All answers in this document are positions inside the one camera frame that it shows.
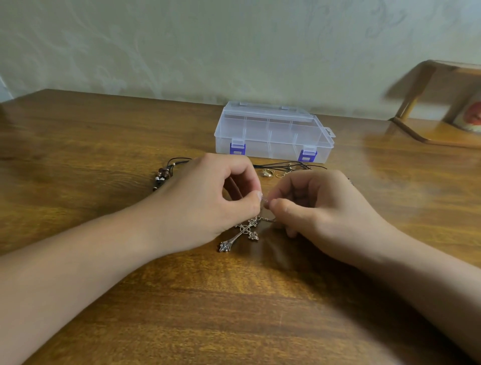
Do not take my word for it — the person's left hand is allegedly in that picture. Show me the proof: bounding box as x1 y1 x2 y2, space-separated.
131 153 264 260

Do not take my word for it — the person's right hand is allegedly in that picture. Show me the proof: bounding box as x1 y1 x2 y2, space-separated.
263 169 410 273

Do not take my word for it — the clear plastic organizer box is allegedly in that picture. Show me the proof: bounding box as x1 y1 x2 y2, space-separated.
214 101 337 164

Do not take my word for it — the person's left forearm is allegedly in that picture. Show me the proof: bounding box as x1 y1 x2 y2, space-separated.
0 214 172 365

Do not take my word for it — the person's right forearm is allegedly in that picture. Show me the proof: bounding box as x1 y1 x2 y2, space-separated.
368 239 481 362

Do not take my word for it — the wooden shelf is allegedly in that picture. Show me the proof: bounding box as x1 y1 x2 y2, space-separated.
390 59 481 148

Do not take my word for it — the white printed mug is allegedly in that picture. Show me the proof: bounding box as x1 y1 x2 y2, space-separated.
454 89 481 133

